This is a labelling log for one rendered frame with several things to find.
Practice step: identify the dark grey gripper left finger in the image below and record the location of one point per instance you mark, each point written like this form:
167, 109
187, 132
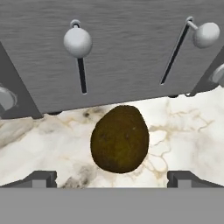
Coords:
40, 178

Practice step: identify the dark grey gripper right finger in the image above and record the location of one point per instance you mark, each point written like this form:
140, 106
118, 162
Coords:
182, 178

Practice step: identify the grey brushed metal toaster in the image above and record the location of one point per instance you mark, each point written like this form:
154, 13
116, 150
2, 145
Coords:
125, 67

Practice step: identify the white round toaster lever knob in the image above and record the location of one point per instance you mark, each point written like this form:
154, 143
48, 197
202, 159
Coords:
77, 42
205, 35

